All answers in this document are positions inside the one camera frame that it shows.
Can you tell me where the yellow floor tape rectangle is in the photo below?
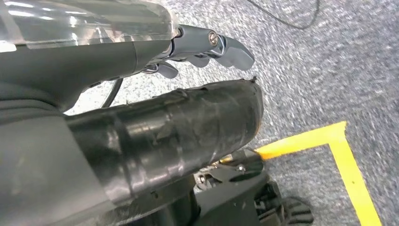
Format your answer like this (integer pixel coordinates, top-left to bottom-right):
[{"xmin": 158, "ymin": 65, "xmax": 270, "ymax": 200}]
[{"xmin": 219, "ymin": 121, "xmax": 383, "ymax": 226}]

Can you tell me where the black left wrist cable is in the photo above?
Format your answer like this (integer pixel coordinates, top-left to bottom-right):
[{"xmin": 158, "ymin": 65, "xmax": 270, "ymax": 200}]
[{"xmin": 101, "ymin": 78, "xmax": 124, "ymax": 109}]

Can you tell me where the black floor cable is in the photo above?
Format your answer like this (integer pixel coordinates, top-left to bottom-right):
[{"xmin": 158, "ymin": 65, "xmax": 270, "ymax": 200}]
[{"xmin": 246, "ymin": 0, "xmax": 322, "ymax": 31}]

